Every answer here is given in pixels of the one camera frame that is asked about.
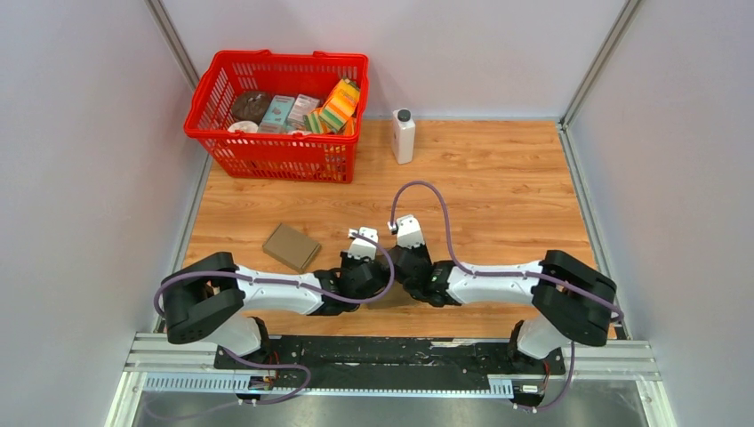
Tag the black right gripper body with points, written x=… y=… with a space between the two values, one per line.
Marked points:
x=419 y=253

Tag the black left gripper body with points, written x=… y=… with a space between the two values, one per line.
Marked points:
x=349 y=264

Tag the brown cardboard box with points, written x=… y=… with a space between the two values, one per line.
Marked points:
x=291 y=247

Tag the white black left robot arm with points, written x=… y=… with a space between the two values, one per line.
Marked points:
x=207 y=301

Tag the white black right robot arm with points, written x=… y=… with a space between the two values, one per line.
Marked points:
x=574 y=301

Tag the teal snack box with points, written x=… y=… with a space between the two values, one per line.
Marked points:
x=274 y=120

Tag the grey pink snack box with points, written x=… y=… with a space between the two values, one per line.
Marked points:
x=302 y=106

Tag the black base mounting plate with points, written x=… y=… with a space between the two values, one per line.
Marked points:
x=403 y=364

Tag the white bottle black cap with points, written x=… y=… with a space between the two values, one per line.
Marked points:
x=404 y=129

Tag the green striped packet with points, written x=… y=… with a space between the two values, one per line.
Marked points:
x=314 y=122

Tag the white round lid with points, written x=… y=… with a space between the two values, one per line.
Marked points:
x=244 y=127

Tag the brown round bag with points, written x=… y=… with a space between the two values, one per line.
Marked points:
x=251 y=106

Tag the red plastic shopping basket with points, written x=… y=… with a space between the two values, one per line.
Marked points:
x=284 y=156

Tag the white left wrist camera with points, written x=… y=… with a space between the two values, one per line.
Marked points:
x=363 y=243

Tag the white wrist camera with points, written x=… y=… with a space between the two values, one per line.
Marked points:
x=408 y=231
x=363 y=243

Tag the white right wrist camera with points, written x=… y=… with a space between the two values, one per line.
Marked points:
x=408 y=231

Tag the aluminium frame rail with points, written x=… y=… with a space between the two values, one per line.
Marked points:
x=623 y=371

